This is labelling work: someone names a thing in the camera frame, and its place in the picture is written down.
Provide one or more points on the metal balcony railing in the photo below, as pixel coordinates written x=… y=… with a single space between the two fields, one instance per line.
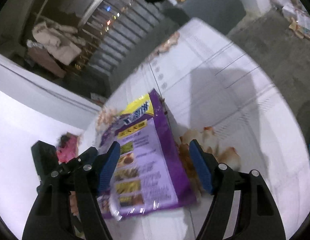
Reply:
x=111 y=29

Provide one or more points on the pile of papers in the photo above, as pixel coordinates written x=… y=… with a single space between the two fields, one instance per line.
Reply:
x=298 y=19

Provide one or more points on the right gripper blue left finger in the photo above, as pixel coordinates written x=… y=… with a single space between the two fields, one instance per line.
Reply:
x=87 y=175

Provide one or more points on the dark grey cabinet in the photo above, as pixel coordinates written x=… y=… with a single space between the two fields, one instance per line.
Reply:
x=223 y=15

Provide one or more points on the pink cloth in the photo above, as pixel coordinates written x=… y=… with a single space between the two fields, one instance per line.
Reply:
x=67 y=148

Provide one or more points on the person's left hand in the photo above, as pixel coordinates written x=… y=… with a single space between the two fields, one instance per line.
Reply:
x=75 y=212

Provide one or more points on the floral tablecloth table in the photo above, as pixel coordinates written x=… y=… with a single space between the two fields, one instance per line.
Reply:
x=207 y=80

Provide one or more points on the purple snack bag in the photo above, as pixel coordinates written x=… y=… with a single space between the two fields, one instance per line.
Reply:
x=149 y=174

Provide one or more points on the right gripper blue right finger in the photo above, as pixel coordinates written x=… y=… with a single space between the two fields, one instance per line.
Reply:
x=258 y=216

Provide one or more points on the beige hanging jacket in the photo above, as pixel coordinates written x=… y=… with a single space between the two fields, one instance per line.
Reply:
x=60 y=41

